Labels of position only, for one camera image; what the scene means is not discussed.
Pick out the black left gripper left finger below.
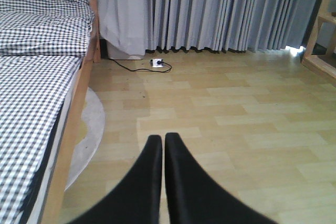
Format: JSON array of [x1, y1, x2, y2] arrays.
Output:
[[70, 135, 162, 223]]

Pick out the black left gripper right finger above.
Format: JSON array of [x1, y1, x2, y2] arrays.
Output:
[[165, 133, 274, 223]]

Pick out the grey round rug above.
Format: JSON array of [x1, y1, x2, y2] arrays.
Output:
[[65, 88, 106, 189]]

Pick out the floor power socket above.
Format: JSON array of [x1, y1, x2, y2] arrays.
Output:
[[150, 58, 164, 68]]

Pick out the grey pleated curtain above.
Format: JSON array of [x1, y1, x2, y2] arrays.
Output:
[[98, 0, 316, 58]]

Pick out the checkered black white bedding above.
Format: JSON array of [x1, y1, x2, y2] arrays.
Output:
[[1, 0, 94, 223]]

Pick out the black power cord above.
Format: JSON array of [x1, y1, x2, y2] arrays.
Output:
[[108, 57, 173, 74]]

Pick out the wooden shelf frame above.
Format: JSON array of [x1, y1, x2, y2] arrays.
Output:
[[301, 0, 335, 86]]

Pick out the wooden bed frame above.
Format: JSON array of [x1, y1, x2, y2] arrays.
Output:
[[0, 0, 102, 224]]

